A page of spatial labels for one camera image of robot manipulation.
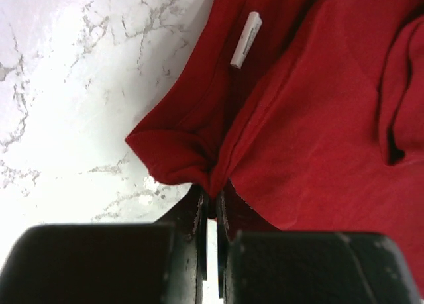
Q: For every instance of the dark red t-shirt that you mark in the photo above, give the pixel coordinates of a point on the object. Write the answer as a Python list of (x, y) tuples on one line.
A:
[(312, 109)]

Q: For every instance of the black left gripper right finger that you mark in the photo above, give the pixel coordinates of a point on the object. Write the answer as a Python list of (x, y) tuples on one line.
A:
[(257, 263)]

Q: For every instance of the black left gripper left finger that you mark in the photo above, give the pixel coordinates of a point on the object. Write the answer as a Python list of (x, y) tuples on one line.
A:
[(160, 262)]

